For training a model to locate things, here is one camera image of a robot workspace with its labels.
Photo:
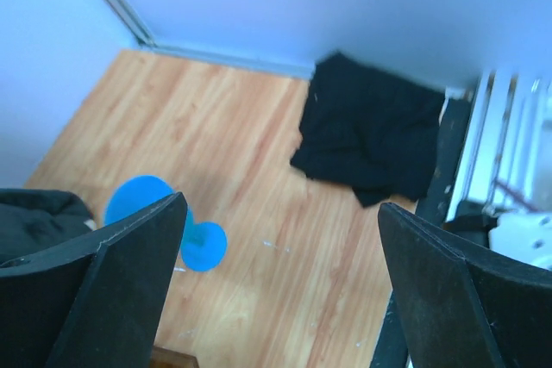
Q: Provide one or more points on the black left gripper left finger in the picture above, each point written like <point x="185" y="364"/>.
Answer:
<point x="95" y="300"/>

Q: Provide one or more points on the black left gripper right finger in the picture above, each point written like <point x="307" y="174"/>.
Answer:
<point x="461" y="304"/>

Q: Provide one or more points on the blue wine glass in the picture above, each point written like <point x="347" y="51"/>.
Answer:
<point x="203" y="244"/>

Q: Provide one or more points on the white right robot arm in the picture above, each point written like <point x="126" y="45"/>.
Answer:
<point x="516" y="234"/>

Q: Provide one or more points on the black floral plush blanket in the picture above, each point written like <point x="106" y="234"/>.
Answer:
<point x="34" y="220"/>

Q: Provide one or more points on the black cloth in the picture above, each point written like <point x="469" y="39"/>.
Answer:
<point x="370" y="130"/>

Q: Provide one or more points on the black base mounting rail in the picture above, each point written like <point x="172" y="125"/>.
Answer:
<point x="390" y="350"/>

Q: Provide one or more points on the gold wire wine glass rack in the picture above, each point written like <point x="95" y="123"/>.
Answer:
<point x="164" y="358"/>

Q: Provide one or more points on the aluminium frame post right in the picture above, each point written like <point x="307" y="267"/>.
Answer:
<point x="116" y="1"/>

